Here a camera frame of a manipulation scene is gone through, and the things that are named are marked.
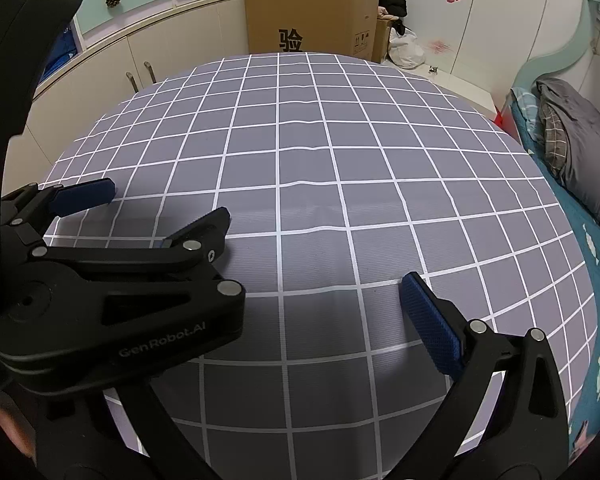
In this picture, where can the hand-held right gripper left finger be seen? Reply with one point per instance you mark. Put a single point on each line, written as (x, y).
(75, 445)

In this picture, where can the white wardrobe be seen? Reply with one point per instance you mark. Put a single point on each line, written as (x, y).
(490, 10)

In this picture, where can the white plastic bag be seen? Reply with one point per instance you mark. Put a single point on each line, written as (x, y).
(405, 50)

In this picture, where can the teal printed bed sheet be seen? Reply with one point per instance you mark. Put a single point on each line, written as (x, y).
(590, 310)

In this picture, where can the grey checked tablecloth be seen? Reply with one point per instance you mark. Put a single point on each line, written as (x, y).
(330, 160)

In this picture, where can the small cardboard box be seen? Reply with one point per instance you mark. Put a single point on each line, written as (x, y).
(382, 40)

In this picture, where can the blue tissue package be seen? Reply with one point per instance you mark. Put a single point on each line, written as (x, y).
(65, 55)

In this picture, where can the grey blanket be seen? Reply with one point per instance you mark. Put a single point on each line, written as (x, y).
(580, 135)

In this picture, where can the red box with white lid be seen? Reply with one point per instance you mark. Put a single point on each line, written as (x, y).
(470, 95)

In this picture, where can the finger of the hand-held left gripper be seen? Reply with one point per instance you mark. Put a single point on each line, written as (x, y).
(82, 195)
(200, 232)

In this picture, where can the faint pink flower sticker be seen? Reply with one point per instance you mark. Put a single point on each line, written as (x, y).
(440, 46)

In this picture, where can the large cardboard box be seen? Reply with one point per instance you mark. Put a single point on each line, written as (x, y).
(320, 15)

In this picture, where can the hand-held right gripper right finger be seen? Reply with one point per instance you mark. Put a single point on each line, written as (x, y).
(432, 325)

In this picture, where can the black clothing heap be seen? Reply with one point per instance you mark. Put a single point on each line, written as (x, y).
(392, 5)

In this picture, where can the teal bunk bed frame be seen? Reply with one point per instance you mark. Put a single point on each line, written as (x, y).
(555, 55)

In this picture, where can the white lower cabinet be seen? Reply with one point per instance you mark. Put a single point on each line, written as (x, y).
(180, 45)

